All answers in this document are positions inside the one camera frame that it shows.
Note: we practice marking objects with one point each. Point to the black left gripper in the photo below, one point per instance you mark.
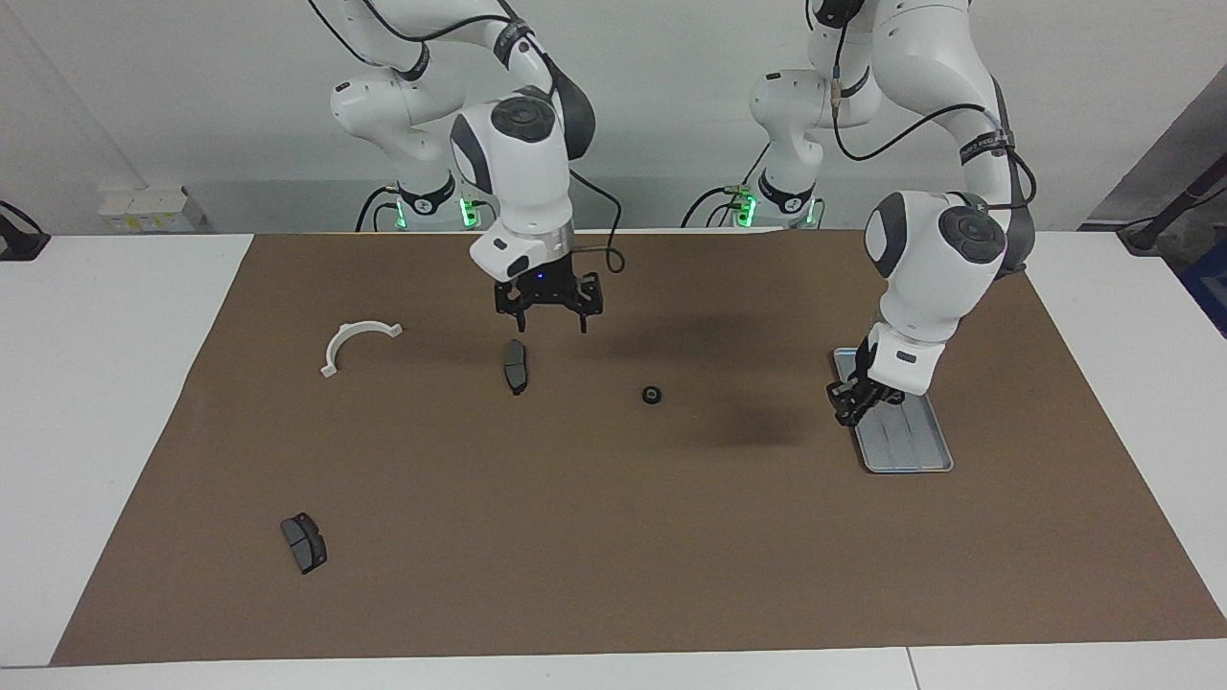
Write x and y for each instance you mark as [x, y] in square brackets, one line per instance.
[877, 393]

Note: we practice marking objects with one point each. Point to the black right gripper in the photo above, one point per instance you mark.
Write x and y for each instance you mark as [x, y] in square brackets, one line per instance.
[542, 287]

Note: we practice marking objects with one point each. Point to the small black round part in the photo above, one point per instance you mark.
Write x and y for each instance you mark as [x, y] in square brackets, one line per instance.
[652, 394]

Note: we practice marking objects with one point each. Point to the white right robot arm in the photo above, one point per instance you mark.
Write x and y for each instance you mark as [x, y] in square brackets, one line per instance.
[522, 163]

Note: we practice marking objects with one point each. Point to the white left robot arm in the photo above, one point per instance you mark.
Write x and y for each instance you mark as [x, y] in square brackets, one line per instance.
[935, 268]

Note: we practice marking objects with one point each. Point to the silver metal tray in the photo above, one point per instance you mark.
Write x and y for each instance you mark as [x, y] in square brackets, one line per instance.
[911, 450]

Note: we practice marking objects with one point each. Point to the long grey brake pad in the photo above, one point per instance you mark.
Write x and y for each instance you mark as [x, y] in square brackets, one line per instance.
[516, 366]

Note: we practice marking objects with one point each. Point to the brown table mat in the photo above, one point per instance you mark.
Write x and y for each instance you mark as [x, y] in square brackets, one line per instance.
[575, 527]

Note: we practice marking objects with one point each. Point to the black stand pole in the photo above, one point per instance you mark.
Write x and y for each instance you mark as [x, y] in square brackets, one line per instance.
[1141, 240]

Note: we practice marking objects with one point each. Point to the short grey brake pad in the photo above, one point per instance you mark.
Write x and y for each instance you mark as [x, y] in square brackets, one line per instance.
[303, 542]

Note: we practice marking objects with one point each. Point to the blue box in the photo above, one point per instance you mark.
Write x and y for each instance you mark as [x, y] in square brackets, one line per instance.
[1210, 283]

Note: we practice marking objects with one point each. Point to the white socket box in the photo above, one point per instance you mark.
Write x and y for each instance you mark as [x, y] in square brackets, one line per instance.
[144, 213]

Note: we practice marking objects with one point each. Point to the white curved plastic bracket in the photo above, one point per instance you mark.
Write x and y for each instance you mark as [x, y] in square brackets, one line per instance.
[357, 329]

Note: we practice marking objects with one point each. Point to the black clamp mount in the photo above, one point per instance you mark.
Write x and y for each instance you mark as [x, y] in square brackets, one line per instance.
[21, 247]

